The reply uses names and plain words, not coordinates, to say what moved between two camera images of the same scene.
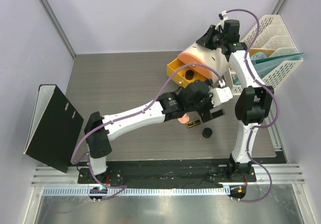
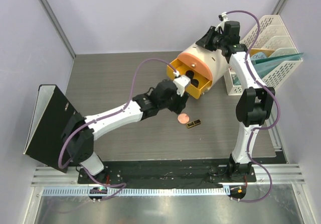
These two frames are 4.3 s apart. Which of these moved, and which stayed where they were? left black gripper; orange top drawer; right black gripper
Moved: left black gripper
Stayed: right black gripper; orange top drawer
